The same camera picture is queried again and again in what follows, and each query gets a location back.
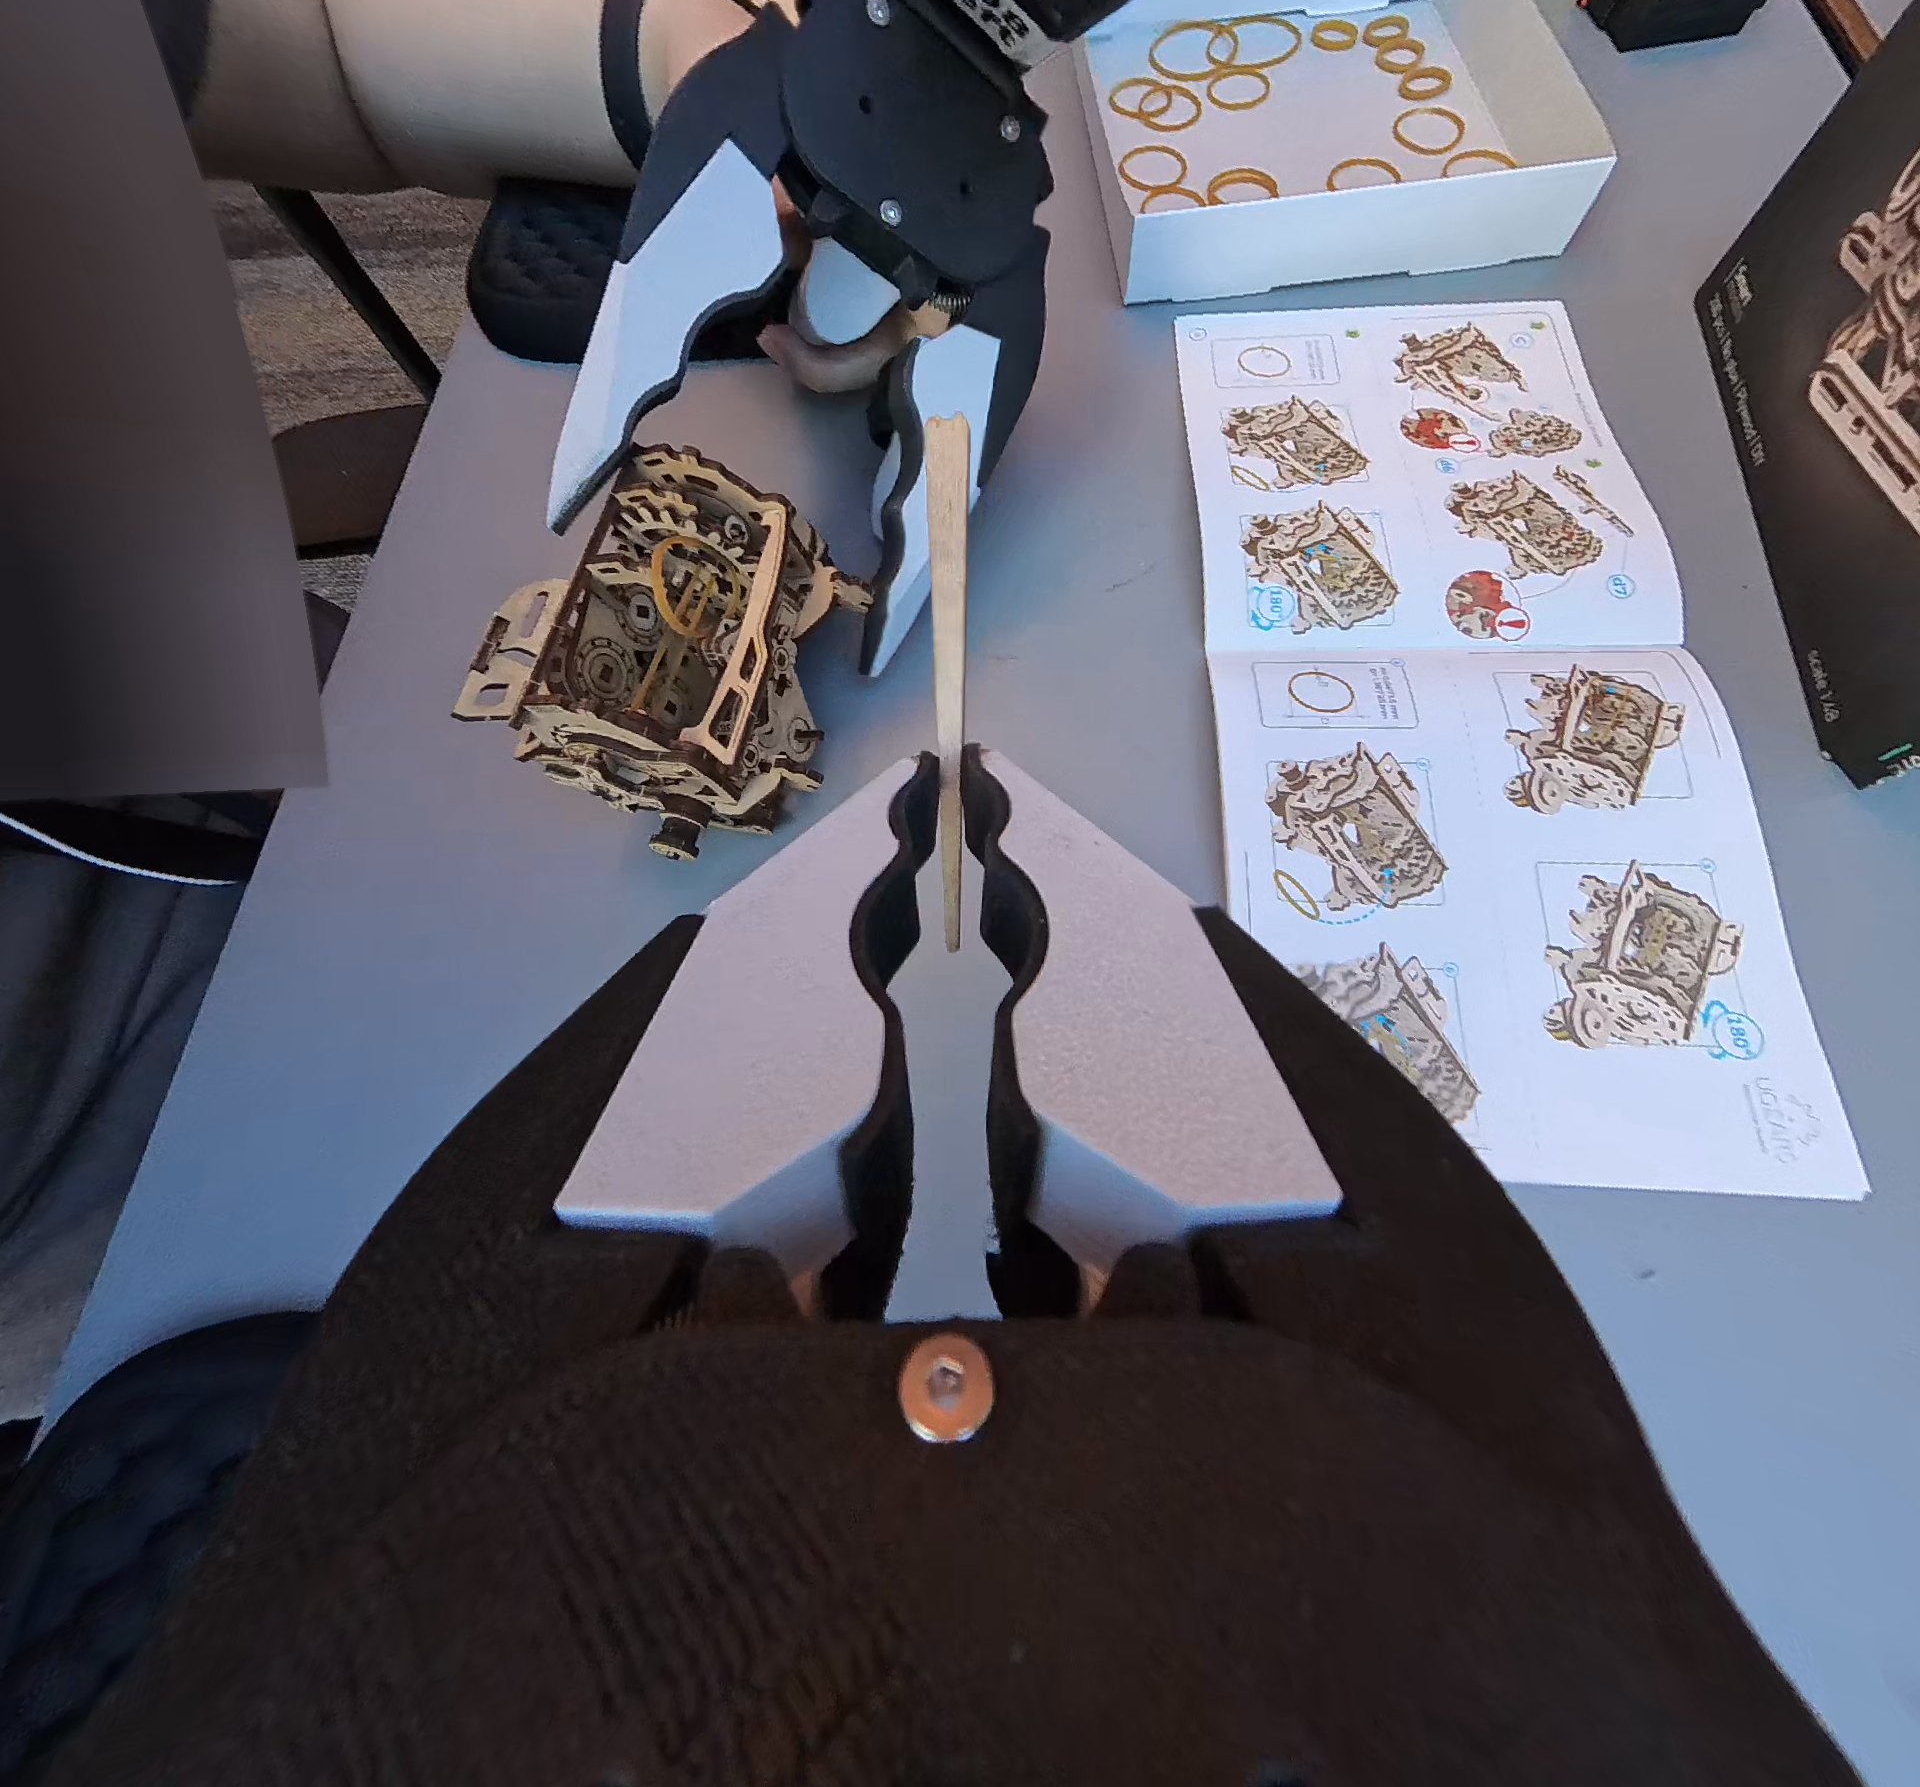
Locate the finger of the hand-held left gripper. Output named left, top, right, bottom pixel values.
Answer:
left=854, top=228, right=1053, bottom=681
left=541, top=10, right=795, bottom=538

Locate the stretched yellow rubber band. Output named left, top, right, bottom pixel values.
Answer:
left=643, top=537, right=754, bottom=719

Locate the group of loose rubber bands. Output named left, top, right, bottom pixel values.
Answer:
left=1109, top=12, right=1522, bottom=210

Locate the white cardboard box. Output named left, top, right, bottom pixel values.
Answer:
left=1073, top=0, right=1618, bottom=307

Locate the black product box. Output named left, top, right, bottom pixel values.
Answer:
left=1695, top=15, right=1920, bottom=794

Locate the black mesh chair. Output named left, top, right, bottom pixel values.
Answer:
left=247, top=175, right=671, bottom=603

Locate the person's left hand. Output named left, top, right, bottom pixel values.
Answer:
left=758, top=315, right=917, bottom=391

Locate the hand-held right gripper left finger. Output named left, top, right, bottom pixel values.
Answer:
left=552, top=753, right=944, bottom=1320

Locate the person's left forearm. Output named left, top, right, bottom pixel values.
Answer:
left=188, top=0, right=754, bottom=189

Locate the thin wooden stick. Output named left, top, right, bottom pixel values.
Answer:
left=923, top=411, right=974, bottom=950

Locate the person's dark clothing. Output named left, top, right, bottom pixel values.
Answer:
left=0, top=770, right=326, bottom=1787

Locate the black wrist strap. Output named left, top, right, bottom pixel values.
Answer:
left=603, top=0, right=762, bottom=175

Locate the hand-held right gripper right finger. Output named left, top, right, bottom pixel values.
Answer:
left=957, top=744, right=1345, bottom=1320

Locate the assembly instruction booklet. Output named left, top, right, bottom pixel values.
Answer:
left=1175, top=303, right=1871, bottom=1205

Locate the wooden mechanical model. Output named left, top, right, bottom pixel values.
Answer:
left=452, top=439, right=874, bottom=863

